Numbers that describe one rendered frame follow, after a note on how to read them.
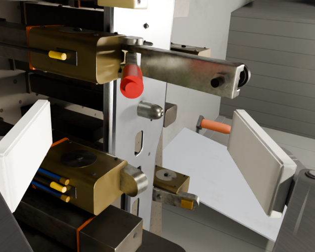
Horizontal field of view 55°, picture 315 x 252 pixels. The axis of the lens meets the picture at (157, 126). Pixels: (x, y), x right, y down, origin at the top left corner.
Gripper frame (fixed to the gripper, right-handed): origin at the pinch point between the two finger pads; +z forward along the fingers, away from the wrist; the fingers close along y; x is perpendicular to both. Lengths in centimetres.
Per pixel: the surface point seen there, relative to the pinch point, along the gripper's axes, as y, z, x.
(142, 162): 2.4, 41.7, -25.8
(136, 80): -0.4, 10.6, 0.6
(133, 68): -0.7, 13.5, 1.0
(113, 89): -3.6, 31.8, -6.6
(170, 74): 3.8, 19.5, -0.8
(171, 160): 46, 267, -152
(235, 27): 149, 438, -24
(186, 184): 16, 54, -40
